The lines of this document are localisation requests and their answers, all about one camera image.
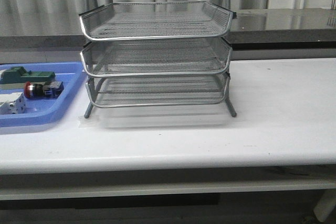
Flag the small rack on counter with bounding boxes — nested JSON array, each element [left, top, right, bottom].
[[330, 0, 336, 10]]

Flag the blue plastic tray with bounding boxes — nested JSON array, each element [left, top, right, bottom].
[[1, 62, 85, 127]]

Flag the silver mesh tray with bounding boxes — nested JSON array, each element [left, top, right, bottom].
[[79, 1, 235, 41], [80, 37, 233, 78], [86, 74, 230, 108]]

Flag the green terminal block component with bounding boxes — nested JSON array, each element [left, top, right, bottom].
[[1, 66, 56, 90]]

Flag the red emergency stop button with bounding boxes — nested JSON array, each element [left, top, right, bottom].
[[24, 81, 64, 99]]

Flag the white table leg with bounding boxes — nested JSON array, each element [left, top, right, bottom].
[[313, 189, 336, 222]]

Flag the grey stone counter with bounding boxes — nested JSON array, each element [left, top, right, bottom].
[[1, 8, 335, 50]]

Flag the white circuit breaker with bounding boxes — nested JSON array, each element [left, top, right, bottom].
[[0, 92, 26, 115]]

